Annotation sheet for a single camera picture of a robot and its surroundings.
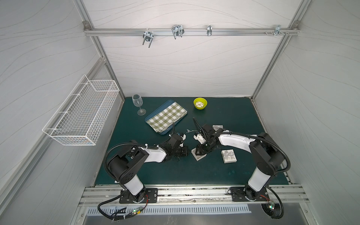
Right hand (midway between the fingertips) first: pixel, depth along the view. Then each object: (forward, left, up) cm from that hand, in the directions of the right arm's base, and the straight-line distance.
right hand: (198, 152), depth 89 cm
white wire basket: (+2, +60, +32) cm, 68 cm away
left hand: (-1, +4, +1) cm, 4 cm away
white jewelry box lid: (+19, -13, +1) cm, 23 cm away
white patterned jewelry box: (-3, -19, +2) cm, 19 cm away
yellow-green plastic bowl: (+45, -3, +2) cm, 45 cm away
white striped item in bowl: (+39, -1, +3) cm, 39 cm away
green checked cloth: (+24, +26, +1) cm, 35 cm away
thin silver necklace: (+16, +6, -1) cm, 18 cm away
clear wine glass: (+32, +45, +11) cm, 57 cm away
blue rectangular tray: (+35, +29, +1) cm, 45 cm away
